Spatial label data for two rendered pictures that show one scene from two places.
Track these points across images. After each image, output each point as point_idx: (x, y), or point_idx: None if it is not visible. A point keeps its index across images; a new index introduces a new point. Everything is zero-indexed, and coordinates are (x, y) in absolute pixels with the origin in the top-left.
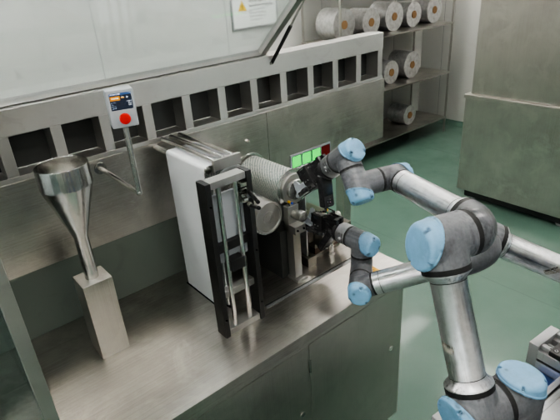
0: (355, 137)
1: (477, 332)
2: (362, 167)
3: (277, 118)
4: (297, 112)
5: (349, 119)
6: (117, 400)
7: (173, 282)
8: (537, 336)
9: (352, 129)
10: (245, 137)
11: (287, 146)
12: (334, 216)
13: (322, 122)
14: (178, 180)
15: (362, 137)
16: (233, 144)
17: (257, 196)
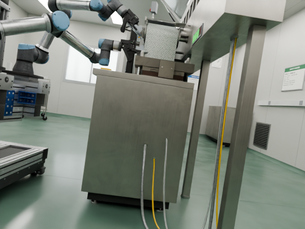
0: (211, 17)
1: (44, 32)
2: (106, 5)
3: (196, 11)
4: (200, 4)
5: (212, 0)
6: None
7: None
8: (9, 75)
9: (212, 9)
10: (190, 24)
11: (194, 28)
12: (126, 41)
13: (204, 8)
14: None
15: (214, 16)
16: (189, 28)
17: None
